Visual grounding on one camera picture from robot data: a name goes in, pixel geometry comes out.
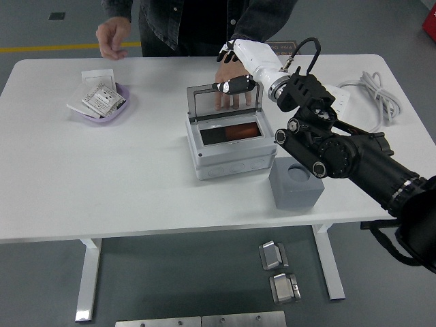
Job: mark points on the person's left hand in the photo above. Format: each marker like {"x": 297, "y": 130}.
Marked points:
{"x": 231, "y": 69}

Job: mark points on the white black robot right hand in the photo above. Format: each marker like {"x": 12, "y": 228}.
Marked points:
{"x": 259, "y": 58}

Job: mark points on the person's right hand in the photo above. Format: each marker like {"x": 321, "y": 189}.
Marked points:
{"x": 109, "y": 37}

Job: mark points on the orange cylinder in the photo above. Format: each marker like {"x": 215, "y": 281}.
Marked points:
{"x": 243, "y": 130}

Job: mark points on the grey junction box with lid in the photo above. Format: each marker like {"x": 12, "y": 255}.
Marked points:
{"x": 235, "y": 156}

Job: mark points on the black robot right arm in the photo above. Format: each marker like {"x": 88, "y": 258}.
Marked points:
{"x": 340, "y": 156}

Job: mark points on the person's left forearm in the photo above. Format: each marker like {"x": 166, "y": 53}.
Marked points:
{"x": 265, "y": 20}

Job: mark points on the person's right forearm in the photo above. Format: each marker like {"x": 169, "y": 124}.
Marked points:
{"x": 116, "y": 8}

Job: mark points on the grey cube with round hole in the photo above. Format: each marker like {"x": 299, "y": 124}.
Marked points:
{"x": 296, "y": 197}

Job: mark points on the red box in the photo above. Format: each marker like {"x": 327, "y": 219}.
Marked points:
{"x": 430, "y": 27}

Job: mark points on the dark floor sign with text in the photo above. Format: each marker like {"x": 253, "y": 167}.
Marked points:
{"x": 284, "y": 47}

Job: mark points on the black floor hatch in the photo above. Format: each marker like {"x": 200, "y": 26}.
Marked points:
{"x": 56, "y": 16}

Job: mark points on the yellow floor tape line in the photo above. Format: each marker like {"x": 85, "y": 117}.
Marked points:
{"x": 51, "y": 47}

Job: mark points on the white socket panel with print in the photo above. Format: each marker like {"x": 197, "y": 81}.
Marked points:
{"x": 102, "y": 98}

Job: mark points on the purple plastic tray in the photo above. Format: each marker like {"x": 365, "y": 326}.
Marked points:
{"x": 125, "y": 97}

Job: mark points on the white flat packet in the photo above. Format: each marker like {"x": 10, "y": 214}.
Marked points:
{"x": 76, "y": 100}

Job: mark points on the white power strip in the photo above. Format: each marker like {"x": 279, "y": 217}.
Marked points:
{"x": 342, "y": 98}

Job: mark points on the silver metal block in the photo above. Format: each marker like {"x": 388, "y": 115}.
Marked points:
{"x": 272, "y": 255}
{"x": 284, "y": 289}

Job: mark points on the black table control panel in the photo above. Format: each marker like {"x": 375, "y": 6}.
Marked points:
{"x": 374, "y": 225}

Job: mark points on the white table leg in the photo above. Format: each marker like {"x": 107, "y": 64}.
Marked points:
{"x": 88, "y": 282}
{"x": 332, "y": 272}

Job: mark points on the grey metal plate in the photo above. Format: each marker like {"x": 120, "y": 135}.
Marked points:
{"x": 243, "y": 320}
{"x": 156, "y": 322}

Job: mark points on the white switch plate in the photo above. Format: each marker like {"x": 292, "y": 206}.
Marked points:
{"x": 98, "y": 76}

